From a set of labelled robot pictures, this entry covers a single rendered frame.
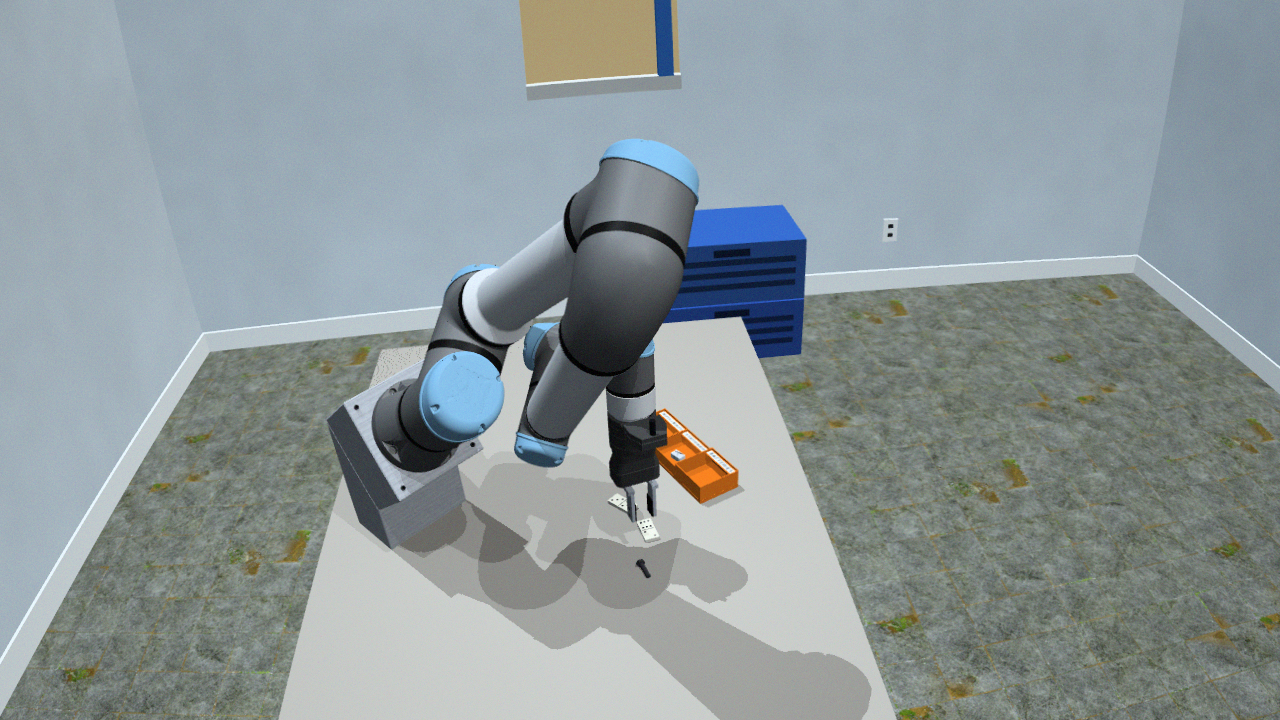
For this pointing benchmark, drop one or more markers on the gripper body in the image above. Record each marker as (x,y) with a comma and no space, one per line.
(629,466)

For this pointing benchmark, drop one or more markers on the orange rack of labelled bins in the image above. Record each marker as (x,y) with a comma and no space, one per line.
(701,468)

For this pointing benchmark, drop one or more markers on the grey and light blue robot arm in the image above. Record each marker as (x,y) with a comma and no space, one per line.
(623,246)

